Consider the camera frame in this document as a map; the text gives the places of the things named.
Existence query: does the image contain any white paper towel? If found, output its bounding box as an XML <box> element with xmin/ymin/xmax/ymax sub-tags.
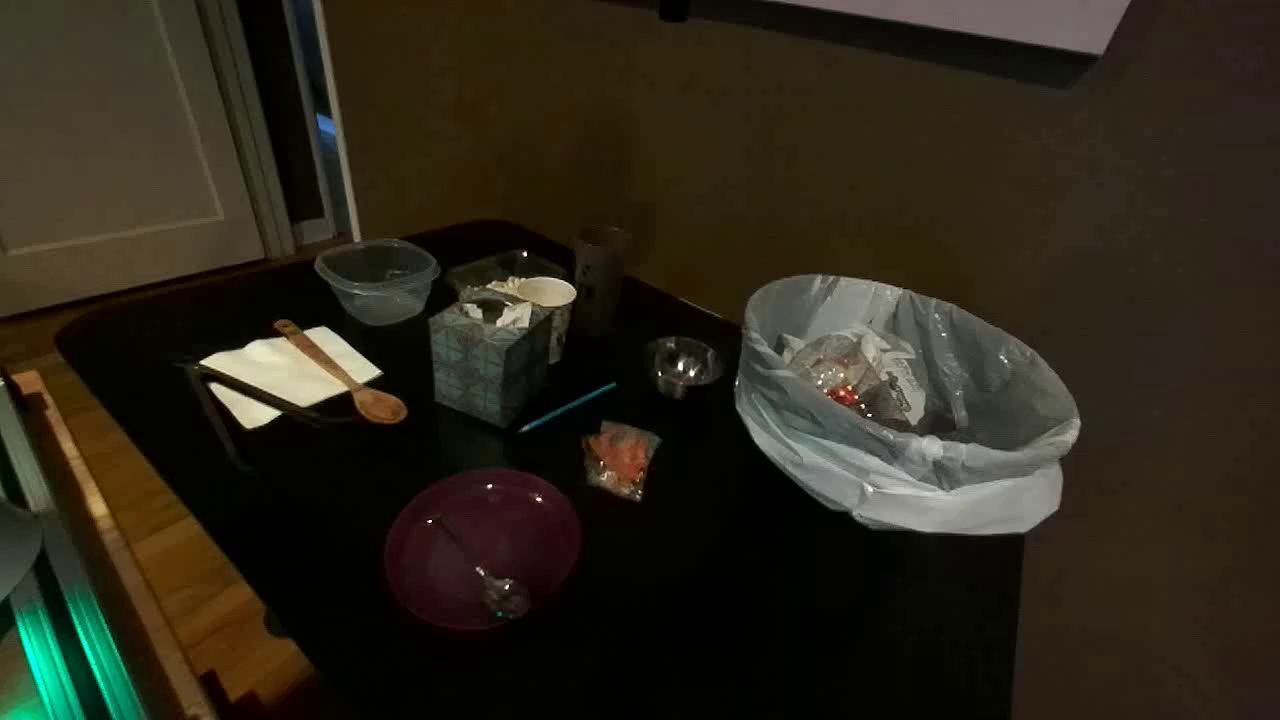
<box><xmin>458</xmin><ymin>293</ymin><xmax>530</xmax><ymax>332</ymax></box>

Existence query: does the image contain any grey paper towel box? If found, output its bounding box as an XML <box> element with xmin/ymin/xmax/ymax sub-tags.
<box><xmin>426</xmin><ymin>301</ymin><xmax>552</xmax><ymax>426</ymax></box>

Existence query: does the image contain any small metal cup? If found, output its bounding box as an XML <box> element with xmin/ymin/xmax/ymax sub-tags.
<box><xmin>646</xmin><ymin>336</ymin><xmax>724</xmax><ymax>399</ymax></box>

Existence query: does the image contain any teal pen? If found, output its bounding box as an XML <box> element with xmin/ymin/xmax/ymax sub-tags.
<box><xmin>516</xmin><ymin>381</ymin><xmax>616</xmax><ymax>430</ymax></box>

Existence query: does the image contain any orange snack packet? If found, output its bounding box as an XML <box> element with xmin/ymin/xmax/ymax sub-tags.
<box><xmin>585</xmin><ymin>421</ymin><xmax>659</xmax><ymax>501</ymax></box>

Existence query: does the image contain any white paper cup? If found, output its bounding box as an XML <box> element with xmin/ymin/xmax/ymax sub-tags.
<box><xmin>492</xmin><ymin>277</ymin><xmax>574</xmax><ymax>363</ymax></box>

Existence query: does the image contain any dark glass bottle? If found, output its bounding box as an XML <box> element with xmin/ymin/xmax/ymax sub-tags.
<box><xmin>574</xmin><ymin>223</ymin><xmax>633</xmax><ymax>336</ymax></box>

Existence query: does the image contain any crumpled trash in bin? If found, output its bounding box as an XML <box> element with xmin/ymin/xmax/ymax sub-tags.
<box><xmin>785</xmin><ymin>328</ymin><xmax>929</xmax><ymax>426</ymax></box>

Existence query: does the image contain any purple plate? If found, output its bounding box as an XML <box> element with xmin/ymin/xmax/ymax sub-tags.
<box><xmin>383</xmin><ymin>468</ymin><xmax>581</xmax><ymax>632</ymax></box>

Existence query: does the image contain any wooden spoon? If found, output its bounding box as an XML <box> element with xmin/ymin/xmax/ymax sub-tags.
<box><xmin>274</xmin><ymin>321</ymin><xmax>409</xmax><ymax>424</ymax></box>

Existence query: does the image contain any clear plastic bowl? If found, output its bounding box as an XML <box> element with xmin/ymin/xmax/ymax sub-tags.
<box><xmin>312</xmin><ymin>235</ymin><xmax>440</xmax><ymax>328</ymax></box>

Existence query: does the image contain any white lined trash bin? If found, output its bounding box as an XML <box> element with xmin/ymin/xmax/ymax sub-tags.
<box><xmin>736</xmin><ymin>277</ymin><xmax>1081</xmax><ymax>534</ymax></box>

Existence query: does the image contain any metal fork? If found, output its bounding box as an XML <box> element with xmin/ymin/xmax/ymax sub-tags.
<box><xmin>430</xmin><ymin>521</ymin><xmax>530</xmax><ymax>625</ymax></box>

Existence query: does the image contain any black tray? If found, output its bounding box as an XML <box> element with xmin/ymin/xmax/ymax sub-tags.
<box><xmin>176</xmin><ymin>359</ymin><xmax>355</xmax><ymax>471</ymax></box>

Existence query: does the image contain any white napkin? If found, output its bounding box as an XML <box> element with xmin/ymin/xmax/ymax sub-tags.
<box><xmin>196</xmin><ymin>336</ymin><xmax>345</xmax><ymax>430</ymax></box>

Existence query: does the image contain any wooden side shelf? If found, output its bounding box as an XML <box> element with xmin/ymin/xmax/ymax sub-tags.
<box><xmin>0</xmin><ymin>311</ymin><xmax>322</xmax><ymax>720</ymax></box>

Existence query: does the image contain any white door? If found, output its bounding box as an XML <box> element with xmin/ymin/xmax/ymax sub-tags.
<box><xmin>0</xmin><ymin>0</ymin><xmax>291</xmax><ymax>317</ymax></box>

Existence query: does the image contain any white board on wall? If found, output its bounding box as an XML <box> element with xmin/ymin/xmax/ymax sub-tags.
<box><xmin>768</xmin><ymin>0</ymin><xmax>1133</xmax><ymax>57</ymax></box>

